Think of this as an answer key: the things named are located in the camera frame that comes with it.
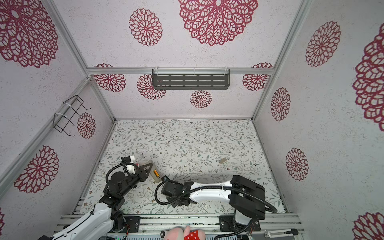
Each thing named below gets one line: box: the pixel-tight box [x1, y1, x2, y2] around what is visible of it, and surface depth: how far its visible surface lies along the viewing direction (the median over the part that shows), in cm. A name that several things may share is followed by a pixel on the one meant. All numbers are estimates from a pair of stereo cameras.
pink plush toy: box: [160, 225, 207, 240], surface depth 67 cm
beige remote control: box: [146, 159, 162, 183], surface depth 81 cm
